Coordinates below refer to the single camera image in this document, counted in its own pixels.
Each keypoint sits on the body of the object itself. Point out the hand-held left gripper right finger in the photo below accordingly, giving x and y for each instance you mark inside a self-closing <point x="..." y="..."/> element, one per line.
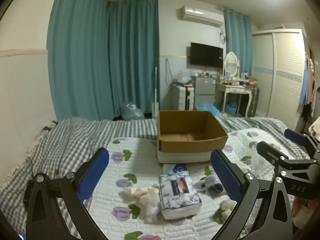
<point x="225" y="177"/>

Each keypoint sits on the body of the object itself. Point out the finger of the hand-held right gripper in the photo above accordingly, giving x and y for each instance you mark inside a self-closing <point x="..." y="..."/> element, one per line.
<point x="272" y="155"/>
<point x="295" y="135"/>

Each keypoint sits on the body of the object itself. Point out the white mop stick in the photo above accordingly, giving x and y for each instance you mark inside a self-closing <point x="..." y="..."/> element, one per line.
<point x="155" y="92"/>

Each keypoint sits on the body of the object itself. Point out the wide teal curtain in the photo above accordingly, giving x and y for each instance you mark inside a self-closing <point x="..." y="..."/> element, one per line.
<point x="77" y="55"/>

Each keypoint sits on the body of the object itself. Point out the dark grey sock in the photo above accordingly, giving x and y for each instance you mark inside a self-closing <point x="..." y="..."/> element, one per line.
<point x="218" y="188"/>

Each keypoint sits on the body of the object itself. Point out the teal corner curtain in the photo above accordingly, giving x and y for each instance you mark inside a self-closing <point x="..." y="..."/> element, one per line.
<point x="133" y="55"/>

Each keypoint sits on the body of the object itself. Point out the brown cardboard box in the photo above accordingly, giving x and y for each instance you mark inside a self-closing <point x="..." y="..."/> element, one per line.
<point x="190" y="146"/>

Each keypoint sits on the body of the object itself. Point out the blue plastic basket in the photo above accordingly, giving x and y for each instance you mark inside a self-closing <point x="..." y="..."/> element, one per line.
<point x="230" y="108"/>

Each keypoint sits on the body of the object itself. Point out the black wall television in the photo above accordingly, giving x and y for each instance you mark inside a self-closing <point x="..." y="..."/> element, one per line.
<point x="206" y="54"/>

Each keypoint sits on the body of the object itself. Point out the white floral quilt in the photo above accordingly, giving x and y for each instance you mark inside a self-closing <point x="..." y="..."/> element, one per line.
<point x="120" y="220"/>

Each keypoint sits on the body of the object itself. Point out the white suitcase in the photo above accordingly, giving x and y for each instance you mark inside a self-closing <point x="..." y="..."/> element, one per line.
<point x="182" y="97"/>

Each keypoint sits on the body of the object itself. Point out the white air conditioner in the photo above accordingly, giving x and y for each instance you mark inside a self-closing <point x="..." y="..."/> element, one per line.
<point x="200" y="15"/>

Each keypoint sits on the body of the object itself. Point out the white louvred wardrobe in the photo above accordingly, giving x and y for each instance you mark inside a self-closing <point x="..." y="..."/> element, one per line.
<point x="285" y="75"/>

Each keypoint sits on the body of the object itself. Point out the blue plastic bag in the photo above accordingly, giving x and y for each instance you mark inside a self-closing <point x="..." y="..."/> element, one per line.
<point x="208" y="108"/>

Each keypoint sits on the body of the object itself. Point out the cream sock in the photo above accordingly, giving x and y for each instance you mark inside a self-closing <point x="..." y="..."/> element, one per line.
<point x="132" y="192"/>

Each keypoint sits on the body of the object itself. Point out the clear plastic bag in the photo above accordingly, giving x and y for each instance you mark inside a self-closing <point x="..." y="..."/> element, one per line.
<point x="183" y="77"/>

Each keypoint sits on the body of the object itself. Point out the clear plastic water jug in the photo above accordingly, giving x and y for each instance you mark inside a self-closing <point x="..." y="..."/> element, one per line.
<point x="132" y="112"/>

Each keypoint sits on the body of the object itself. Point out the grey small fridge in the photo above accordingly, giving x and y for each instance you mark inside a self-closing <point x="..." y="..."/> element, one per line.
<point x="203" y="87"/>

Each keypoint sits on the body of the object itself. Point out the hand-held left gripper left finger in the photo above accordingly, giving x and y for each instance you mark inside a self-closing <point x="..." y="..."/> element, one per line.
<point x="95" y="173"/>

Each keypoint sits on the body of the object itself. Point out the person's right hand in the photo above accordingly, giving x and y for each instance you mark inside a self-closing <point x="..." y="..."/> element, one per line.
<point x="301" y="211"/>

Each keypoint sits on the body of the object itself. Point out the small brown box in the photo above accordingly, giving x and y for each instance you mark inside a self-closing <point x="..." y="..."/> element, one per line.
<point x="252" y="80"/>

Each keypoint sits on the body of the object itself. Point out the floral tissue pack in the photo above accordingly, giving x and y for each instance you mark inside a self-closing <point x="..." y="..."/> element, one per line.
<point x="177" y="192"/>

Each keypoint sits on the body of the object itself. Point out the light grey sock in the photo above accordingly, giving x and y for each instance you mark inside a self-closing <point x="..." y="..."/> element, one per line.
<point x="205" y="182"/>

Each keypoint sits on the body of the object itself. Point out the white sock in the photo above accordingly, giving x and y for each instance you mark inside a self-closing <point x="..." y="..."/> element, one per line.
<point x="152" y="205"/>

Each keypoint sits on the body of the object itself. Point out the blue wet wipes pack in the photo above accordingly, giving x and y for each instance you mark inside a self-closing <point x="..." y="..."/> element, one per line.
<point x="175" y="167"/>

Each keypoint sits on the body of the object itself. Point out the narrow teal curtain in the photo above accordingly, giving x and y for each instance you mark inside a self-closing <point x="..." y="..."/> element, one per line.
<point x="237" y="42"/>

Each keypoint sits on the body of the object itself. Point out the white dressing table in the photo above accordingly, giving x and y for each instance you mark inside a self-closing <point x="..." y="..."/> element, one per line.
<point x="232" y="90"/>

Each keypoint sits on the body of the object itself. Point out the hanging clothes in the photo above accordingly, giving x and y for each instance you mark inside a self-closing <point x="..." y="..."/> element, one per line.
<point x="308" y="85"/>

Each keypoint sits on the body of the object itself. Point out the white oval vanity mirror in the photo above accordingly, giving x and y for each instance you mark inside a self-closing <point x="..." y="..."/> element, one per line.
<point x="231" y="63"/>

